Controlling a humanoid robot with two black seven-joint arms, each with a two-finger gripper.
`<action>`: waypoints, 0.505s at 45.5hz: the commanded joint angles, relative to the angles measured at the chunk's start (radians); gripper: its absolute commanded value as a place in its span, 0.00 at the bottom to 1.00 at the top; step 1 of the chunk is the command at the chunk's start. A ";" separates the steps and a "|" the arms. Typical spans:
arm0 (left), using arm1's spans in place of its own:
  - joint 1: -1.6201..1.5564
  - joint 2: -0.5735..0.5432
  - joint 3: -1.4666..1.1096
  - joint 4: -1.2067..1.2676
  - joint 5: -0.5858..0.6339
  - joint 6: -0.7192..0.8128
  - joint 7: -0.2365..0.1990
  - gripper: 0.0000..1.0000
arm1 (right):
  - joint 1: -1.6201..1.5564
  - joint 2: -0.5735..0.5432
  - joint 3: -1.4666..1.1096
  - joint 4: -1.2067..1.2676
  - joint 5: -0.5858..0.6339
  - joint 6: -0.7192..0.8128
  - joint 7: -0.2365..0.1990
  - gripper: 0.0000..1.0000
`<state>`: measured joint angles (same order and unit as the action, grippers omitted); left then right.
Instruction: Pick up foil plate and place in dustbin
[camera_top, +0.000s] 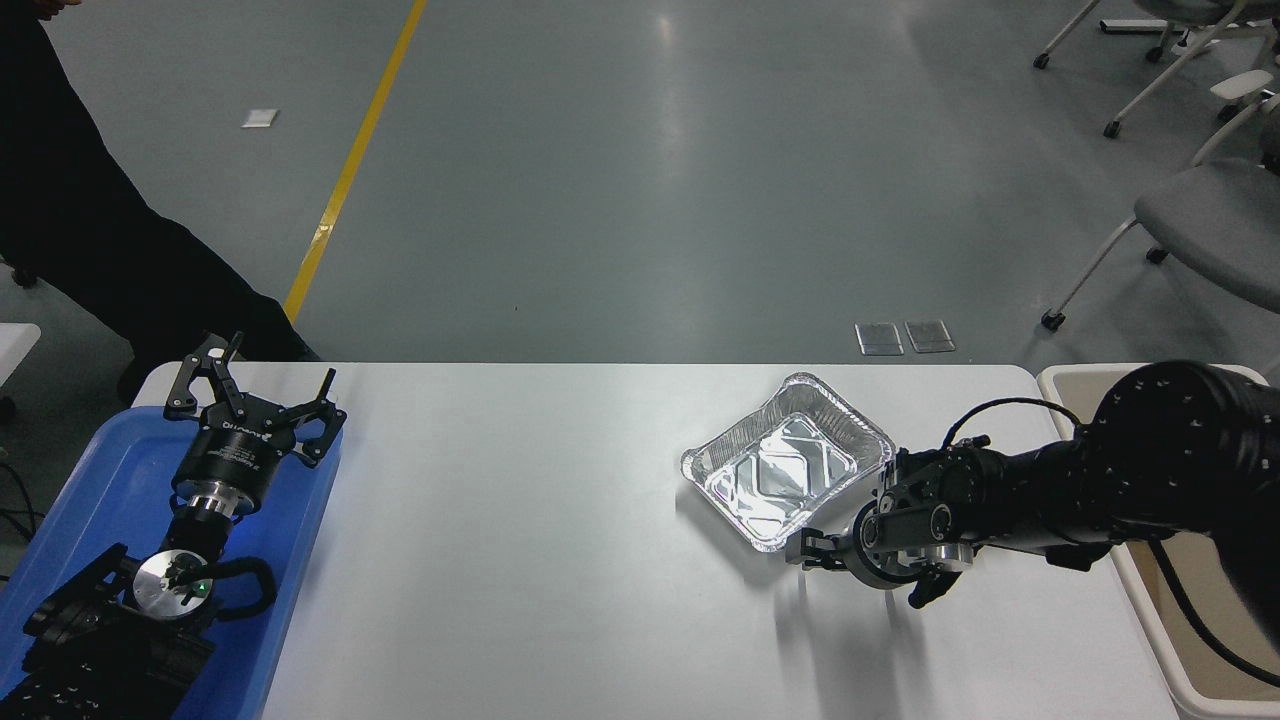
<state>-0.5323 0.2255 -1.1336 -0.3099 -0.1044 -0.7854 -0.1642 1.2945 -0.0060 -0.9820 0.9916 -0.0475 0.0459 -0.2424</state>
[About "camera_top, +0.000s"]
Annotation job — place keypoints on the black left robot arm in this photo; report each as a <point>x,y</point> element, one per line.
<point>100,660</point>

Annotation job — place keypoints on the small white side table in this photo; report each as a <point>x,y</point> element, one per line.
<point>15,345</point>

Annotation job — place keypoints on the silver foil tray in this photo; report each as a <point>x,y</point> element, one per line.
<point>770,470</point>

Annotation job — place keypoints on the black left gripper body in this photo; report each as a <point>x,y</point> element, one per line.
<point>232,455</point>

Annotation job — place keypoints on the large pale bin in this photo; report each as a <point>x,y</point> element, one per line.
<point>1065,390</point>

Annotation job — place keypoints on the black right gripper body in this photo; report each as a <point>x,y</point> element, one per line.
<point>878,540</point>

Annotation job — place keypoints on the blue plastic tray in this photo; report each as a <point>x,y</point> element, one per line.
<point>110,470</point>

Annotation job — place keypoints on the silver floor plate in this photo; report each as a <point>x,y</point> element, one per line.
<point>879,338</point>
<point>930,336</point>

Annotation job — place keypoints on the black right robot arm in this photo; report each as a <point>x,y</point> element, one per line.
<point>1170,450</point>

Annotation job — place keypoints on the person's hand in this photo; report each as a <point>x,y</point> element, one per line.
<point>52,5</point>

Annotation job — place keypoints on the white-legged wheeled chair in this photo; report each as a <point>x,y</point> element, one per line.
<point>1185,50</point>

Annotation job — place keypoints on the person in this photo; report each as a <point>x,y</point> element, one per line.
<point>60,200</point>

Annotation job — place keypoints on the grey seat white-frame chair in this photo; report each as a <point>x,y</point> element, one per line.
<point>1210,215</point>

